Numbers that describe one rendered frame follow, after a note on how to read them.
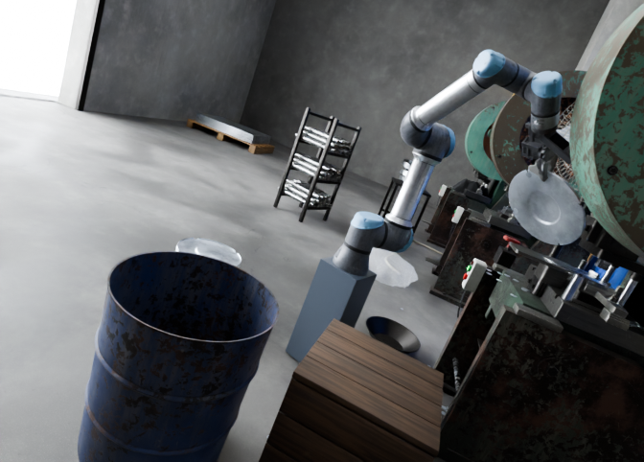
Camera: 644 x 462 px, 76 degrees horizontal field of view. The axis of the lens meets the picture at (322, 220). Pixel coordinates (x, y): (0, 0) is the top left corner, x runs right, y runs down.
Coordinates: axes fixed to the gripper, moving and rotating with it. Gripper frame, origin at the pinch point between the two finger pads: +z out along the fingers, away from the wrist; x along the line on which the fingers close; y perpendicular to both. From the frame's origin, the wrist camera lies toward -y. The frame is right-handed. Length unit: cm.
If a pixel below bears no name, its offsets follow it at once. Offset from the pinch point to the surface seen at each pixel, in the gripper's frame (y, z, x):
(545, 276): -9.5, 31.7, 12.5
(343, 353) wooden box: 7, 12, 86
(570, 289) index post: -20.9, 24.2, 17.7
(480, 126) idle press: 194, 151, -197
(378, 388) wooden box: -8, 12, 86
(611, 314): -33.1, 26.9, 16.7
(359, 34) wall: 606, 166, -367
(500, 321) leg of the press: -12.8, 24.9, 40.7
